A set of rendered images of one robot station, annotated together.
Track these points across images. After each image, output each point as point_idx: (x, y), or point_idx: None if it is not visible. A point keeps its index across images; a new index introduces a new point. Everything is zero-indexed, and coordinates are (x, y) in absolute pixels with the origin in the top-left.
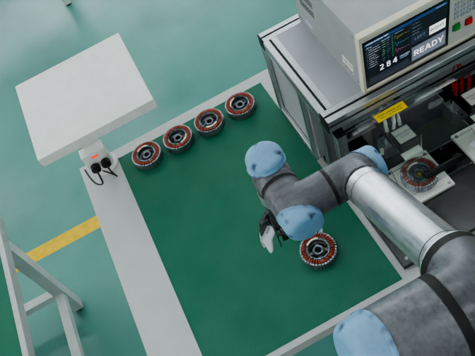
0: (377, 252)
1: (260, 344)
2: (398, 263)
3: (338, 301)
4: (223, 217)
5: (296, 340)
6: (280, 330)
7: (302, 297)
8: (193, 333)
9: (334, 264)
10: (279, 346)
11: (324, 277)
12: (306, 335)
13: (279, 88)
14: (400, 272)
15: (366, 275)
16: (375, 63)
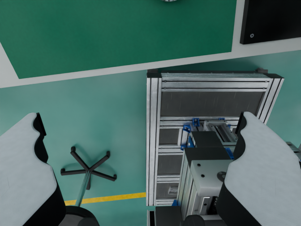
0: (230, 8)
1: (70, 59)
2: (239, 32)
3: (162, 49)
4: None
5: (108, 69)
6: (95, 54)
7: (128, 26)
8: None
9: (179, 0)
10: (90, 69)
11: (161, 12)
12: (119, 68)
13: None
14: (234, 43)
15: (203, 32)
16: None
